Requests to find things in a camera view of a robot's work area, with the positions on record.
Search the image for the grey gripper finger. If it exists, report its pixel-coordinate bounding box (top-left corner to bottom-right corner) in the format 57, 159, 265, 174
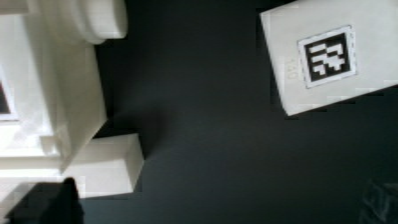
5, 177, 85, 224

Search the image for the white cabinet door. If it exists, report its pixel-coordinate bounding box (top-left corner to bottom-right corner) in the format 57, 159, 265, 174
260, 0, 398, 115
0, 44, 144, 202

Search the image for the white cabinet body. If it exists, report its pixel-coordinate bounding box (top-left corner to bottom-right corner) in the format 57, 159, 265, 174
0, 0, 128, 45

